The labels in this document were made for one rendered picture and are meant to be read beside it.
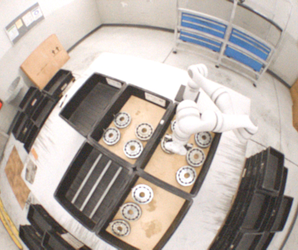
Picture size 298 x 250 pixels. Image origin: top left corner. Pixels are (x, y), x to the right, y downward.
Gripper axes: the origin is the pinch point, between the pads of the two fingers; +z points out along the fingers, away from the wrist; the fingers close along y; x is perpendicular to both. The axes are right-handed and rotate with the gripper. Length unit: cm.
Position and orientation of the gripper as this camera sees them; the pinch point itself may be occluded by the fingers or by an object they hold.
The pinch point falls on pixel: (176, 146)
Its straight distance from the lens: 72.1
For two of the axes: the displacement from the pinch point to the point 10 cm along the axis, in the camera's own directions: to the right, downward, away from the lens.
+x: -4.3, 8.3, -3.7
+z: 0.6, 4.3, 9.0
